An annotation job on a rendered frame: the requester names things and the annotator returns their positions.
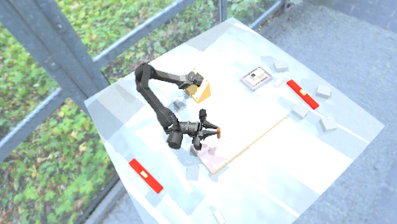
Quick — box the red long flat bar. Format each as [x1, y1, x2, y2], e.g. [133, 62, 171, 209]
[287, 79, 319, 110]
[129, 159, 163, 193]

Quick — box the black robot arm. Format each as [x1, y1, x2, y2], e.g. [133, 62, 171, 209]
[134, 62, 204, 150]

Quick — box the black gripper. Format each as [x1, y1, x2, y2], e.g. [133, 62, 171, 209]
[184, 109, 219, 151]

